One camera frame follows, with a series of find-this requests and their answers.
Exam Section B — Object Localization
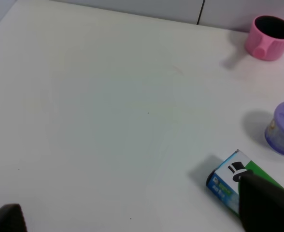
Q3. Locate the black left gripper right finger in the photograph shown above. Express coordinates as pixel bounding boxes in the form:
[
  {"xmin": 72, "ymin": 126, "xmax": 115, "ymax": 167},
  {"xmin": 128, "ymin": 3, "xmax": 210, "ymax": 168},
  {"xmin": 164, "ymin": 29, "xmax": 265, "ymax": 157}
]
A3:
[{"xmin": 239, "ymin": 172, "xmax": 284, "ymax": 232}]

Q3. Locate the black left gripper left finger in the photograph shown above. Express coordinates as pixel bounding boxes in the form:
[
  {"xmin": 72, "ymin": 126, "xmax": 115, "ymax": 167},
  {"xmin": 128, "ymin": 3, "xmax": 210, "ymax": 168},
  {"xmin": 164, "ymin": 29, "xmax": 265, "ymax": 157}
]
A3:
[{"xmin": 0, "ymin": 203, "xmax": 28, "ymax": 232}]

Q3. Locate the green blue toothpaste box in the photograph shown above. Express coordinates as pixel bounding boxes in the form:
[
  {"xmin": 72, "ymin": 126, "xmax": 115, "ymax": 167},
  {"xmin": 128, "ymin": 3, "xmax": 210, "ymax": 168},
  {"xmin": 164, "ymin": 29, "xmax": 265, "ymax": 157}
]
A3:
[{"xmin": 206, "ymin": 150, "xmax": 281, "ymax": 217}]

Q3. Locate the pink toy saucepan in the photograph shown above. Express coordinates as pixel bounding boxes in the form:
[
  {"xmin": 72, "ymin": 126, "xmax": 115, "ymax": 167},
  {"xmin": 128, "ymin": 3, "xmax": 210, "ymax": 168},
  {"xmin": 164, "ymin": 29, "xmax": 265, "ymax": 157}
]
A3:
[{"xmin": 245, "ymin": 15, "xmax": 284, "ymax": 61}]

